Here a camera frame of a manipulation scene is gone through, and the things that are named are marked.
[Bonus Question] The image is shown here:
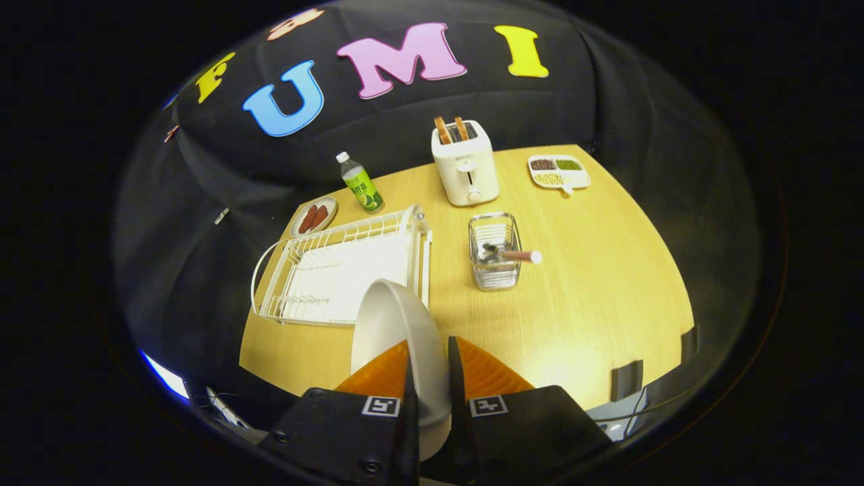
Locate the white toaster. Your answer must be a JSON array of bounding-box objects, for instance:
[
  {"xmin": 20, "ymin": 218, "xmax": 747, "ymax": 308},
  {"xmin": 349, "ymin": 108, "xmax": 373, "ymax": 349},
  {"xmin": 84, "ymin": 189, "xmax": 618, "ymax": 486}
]
[{"xmin": 431, "ymin": 120, "xmax": 501, "ymax": 208}]

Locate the metal spoon with red handle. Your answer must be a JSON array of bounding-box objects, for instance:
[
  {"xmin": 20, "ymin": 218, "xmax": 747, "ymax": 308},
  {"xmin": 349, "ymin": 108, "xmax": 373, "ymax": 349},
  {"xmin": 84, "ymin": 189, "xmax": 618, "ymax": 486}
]
[{"xmin": 481, "ymin": 243, "xmax": 543, "ymax": 266}]

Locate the white divided snack dish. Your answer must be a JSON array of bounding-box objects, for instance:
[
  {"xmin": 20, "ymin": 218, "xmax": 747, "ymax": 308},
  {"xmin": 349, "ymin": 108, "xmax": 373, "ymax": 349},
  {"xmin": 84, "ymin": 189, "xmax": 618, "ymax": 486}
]
[{"xmin": 527, "ymin": 155, "xmax": 592, "ymax": 197}]

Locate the white wire dish rack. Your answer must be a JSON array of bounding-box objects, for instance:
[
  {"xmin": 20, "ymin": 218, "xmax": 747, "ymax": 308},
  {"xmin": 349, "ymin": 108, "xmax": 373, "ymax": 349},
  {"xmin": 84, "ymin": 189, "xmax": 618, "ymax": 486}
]
[{"xmin": 250, "ymin": 204, "xmax": 433, "ymax": 327}]

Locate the white cable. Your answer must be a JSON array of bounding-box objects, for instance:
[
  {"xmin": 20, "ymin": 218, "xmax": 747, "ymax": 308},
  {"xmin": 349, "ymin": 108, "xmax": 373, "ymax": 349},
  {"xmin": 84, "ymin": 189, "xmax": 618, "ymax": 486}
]
[{"xmin": 202, "ymin": 385, "xmax": 252, "ymax": 430}]

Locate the metal wire basket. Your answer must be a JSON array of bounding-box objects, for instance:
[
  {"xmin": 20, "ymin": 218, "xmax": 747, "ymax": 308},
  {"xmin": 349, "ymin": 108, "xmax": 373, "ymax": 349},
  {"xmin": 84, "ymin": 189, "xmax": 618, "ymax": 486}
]
[{"xmin": 468, "ymin": 211, "xmax": 523, "ymax": 292}]

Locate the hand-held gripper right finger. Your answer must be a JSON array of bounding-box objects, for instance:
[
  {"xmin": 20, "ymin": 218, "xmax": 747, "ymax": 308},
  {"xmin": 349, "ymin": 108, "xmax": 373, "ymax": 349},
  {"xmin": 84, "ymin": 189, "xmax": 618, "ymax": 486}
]
[{"xmin": 448, "ymin": 335, "xmax": 612, "ymax": 486}]

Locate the small plate with sausages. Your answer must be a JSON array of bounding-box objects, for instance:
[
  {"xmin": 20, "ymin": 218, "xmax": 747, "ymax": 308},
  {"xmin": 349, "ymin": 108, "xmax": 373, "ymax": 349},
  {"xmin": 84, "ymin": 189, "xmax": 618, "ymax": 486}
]
[{"xmin": 290, "ymin": 195, "xmax": 338, "ymax": 239}]

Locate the green label drink bottle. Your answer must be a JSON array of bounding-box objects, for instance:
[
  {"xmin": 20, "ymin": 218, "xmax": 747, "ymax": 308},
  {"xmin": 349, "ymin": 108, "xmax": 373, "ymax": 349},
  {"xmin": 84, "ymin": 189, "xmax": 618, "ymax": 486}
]
[{"xmin": 335, "ymin": 151, "xmax": 385, "ymax": 213}]

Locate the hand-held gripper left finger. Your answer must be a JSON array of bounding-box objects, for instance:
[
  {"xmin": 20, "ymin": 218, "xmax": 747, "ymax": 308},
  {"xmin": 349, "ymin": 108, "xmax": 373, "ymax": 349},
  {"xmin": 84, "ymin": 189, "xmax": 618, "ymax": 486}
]
[{"xmin": 260, "ymin": 340, "xmax": 421, "ymax": 486}]

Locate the bright screen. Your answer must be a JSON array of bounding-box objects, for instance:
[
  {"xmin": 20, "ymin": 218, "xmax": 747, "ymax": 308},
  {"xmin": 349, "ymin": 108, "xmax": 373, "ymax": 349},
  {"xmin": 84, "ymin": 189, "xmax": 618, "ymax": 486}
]
[{"xmin": 140, "ymin": 350, "xmax": 190, "ymax": 401}]

